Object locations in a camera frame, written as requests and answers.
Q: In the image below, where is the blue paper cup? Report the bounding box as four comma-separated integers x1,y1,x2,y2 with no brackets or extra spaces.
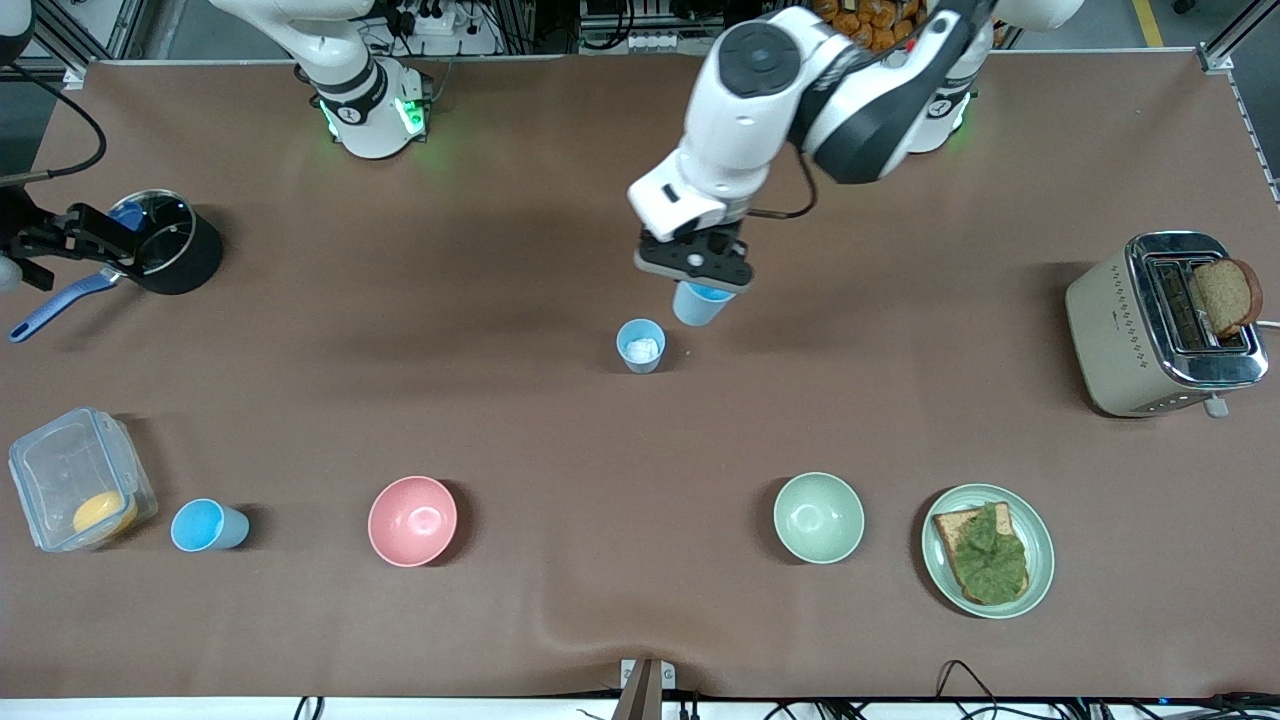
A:
672,280,737,328
170,498,251,553

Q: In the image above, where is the blue cup with white filling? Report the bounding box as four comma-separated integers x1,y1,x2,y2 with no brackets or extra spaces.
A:
616,318,667,375

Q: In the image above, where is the clear plastic food container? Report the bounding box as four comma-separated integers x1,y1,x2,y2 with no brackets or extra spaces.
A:
8,406,159,553

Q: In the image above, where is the bag of orange buns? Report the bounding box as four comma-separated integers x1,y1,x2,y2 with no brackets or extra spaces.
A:
815,0,926,53

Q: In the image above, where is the round yellow food item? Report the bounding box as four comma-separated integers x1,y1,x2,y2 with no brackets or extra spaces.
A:
72,490,139,536

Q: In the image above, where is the pale green bowl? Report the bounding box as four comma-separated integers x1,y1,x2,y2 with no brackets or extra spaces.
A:
772,471,866,565

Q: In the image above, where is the white power strip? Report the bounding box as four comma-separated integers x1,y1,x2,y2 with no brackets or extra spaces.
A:
400,0,463,37

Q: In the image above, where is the brown toast slice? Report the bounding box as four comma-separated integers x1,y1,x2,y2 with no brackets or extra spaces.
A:
932,503,1031,605

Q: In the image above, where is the pink bowl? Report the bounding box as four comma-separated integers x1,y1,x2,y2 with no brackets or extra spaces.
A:
367,475,459,568

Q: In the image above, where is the beige and chrome toaster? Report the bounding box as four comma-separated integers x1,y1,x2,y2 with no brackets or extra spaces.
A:
1064,231,1271,419

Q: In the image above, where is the green lettuce leaf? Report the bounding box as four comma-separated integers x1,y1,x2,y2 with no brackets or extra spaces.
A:
948,502,1029,605

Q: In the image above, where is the pale green plate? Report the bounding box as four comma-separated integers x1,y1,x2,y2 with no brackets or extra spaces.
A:
921,483,1056,620

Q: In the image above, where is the thick brown bread slice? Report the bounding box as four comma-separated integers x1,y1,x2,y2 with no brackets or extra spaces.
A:
1190,258,1265,339

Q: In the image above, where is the black pot with blue handle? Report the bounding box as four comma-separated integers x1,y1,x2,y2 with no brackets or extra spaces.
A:
8,188,225,344

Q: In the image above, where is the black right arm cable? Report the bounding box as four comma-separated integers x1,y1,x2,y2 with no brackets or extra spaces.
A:
0,60,108,187

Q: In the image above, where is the aluminium frame profile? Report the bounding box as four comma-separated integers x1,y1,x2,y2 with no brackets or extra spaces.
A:
1198,0,1280,206
30,0,136,89

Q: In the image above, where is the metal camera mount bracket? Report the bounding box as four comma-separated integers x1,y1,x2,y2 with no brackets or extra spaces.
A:
612,658,677,720

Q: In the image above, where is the black looped cable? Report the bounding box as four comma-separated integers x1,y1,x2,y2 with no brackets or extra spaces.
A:
935,660,1003,720

